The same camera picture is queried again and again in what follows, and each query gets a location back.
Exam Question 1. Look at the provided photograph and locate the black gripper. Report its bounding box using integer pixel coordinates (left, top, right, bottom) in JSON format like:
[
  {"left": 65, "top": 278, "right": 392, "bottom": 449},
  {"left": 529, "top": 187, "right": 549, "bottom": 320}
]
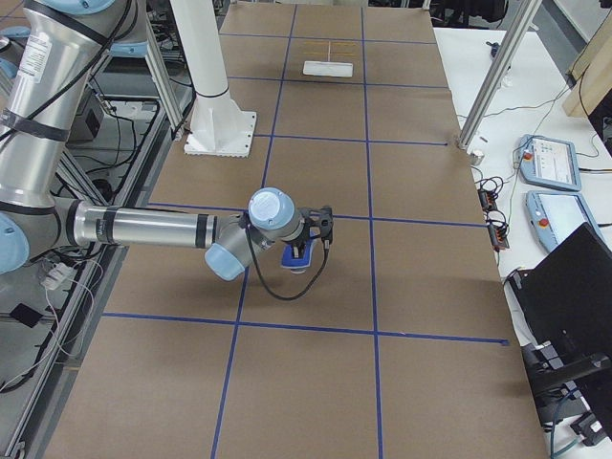
[{"left": 290, "top": 237, "right": 311, "bottom": 257}]

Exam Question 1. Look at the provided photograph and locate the blue towel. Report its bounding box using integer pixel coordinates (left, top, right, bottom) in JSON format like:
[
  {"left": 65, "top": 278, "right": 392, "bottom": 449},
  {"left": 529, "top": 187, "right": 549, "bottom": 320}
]
[{"left": 280, "top": 239, "right": 315, "bottom": 274}]

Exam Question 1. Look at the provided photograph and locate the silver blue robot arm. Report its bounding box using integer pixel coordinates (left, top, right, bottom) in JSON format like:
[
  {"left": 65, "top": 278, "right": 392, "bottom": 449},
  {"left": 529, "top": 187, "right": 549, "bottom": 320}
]
[{"left": 1, "top": 1, "right": 311, "bottom": 280}]

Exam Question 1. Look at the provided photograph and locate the white wooden towel rack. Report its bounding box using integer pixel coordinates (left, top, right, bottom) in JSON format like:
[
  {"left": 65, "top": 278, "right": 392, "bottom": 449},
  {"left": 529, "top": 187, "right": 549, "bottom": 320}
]
[{"left": 302, "top": 40, "right": 354, "bottom": 78}]

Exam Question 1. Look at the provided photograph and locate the upper orange connector block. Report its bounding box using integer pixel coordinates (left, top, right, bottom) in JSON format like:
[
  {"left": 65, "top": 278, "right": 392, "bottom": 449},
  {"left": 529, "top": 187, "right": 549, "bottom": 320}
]
[{"left": 477, "top": 189, "right": 498, "bottom": 212}]

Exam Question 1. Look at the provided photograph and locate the orange connector block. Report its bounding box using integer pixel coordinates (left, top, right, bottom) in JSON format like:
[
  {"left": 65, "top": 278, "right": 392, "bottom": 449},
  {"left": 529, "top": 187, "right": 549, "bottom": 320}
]
[
  {"left": 487, "top": 223, "right": 510, "bottom": 252},
  {"left": 477, "top": 189, "right": 498, "bottom": 212}
]

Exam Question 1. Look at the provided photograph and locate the small metal cylinder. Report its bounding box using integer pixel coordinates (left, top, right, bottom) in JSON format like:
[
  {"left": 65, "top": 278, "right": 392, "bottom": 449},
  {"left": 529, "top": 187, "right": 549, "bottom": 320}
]
[{"left": 469, "top": 149, "right": 485, "bottom": 166}]

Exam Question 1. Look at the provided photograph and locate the lower orange connector block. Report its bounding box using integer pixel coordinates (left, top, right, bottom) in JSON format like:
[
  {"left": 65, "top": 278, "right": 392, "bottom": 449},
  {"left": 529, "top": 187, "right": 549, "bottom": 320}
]
[{"left": 487, "top": 223, "right": 510, "bottom": 252}]

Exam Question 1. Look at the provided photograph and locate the grey electronics box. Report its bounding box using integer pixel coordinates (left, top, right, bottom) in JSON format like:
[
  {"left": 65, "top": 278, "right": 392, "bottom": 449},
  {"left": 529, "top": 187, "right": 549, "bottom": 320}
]
[{"left": 69, "top": 101, "right": 104, "bottom": 142}]

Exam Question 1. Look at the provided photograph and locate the lower teach pendant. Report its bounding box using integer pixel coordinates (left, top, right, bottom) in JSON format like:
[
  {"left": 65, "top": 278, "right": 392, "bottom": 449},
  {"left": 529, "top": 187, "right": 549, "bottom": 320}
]
[{"left": 525, "top": 190, "right": 602, "bottom": 252}]

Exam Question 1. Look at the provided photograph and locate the teach pendant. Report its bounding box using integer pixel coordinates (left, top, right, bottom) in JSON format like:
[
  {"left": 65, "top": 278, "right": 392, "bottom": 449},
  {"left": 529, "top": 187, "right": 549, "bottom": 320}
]
[
  {"left": 516, "top": 135, "right": 581, "bottom": 191},
  {"left": 525, "top": 190, "right": 602, "bottom": 252}
]

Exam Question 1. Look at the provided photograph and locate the upper teach pendant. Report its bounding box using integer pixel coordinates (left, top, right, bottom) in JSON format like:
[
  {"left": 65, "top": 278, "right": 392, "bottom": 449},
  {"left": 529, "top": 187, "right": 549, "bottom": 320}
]
[{"left": 516, "top": 135, "right": 581, "bottom": 191}]

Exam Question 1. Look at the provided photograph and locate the black laptop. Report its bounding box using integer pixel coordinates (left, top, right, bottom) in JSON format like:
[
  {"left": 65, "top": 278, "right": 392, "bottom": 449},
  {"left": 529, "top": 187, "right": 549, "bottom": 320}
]
[{"left": 510, "top": 223, "right": 611, "bottom": 363}]

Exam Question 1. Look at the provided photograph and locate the black monitor stand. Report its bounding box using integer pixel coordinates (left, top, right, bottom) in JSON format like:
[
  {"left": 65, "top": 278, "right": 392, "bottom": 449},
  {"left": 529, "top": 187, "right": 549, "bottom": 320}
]
[{"left": 521, "top": 343, "right": 611, "bottom": 447}]

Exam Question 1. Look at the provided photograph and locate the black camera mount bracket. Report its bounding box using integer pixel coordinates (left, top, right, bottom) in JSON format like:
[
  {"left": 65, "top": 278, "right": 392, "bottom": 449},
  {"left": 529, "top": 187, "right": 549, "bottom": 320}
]
[{"left": 299, "top": 206, "right": 334, "bottom": 244}]

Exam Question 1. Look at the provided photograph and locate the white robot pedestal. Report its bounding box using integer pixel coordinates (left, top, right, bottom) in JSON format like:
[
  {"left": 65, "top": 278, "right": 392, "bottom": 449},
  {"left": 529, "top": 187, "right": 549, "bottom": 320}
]
[{"left": 171, "top": 0, "right": 257, "bottom": 158}]

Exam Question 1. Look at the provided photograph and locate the aluminium frame strut left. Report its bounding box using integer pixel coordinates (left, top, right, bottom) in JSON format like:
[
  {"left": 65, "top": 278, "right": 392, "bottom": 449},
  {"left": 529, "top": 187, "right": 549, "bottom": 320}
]
[{"left": 144, "top": 16, "right": 184, "bottom": 131}]

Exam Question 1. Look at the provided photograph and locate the aluminium frame post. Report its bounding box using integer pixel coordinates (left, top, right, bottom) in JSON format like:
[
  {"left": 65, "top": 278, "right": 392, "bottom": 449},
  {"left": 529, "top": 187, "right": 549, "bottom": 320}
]
[{"left": 457, "top": 0, "right": 542, "bottom": 150}]

